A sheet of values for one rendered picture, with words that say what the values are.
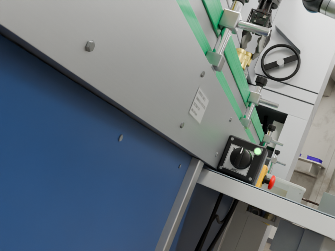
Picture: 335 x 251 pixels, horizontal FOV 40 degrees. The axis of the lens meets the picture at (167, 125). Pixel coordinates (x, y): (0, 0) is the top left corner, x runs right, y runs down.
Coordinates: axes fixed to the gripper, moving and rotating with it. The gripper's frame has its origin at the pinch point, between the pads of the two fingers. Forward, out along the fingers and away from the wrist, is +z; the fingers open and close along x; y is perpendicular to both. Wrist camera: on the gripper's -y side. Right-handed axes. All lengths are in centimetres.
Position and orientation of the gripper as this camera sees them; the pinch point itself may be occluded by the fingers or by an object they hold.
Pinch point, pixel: (248, 55)
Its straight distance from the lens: 165.6
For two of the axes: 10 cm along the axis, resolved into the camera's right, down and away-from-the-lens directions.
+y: -2.5, -1.9, -9.5
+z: -3.9, 9.2, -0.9
